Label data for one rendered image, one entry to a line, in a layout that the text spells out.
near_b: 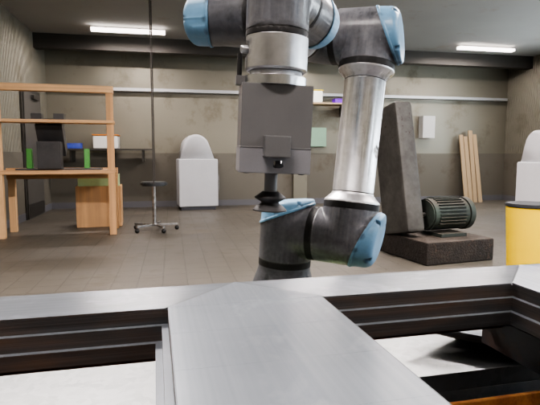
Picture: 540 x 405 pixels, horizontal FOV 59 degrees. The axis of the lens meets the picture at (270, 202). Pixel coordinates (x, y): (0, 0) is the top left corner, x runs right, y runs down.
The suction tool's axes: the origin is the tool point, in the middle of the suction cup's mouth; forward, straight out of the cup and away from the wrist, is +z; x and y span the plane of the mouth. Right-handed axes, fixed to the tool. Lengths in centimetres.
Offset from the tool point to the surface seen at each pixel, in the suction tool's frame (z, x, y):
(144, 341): 13.6, -7.8, -14.1
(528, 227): 47, 291, 251
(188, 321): 10.0, -11.2, -9.4
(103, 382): 29.7, 14.8, -23.0
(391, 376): 9.1, -25.7, 6.3
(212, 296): 10.1, -3.2, -6.8
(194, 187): 74, 867, -29
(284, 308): 9.7, -8.7, 0.8
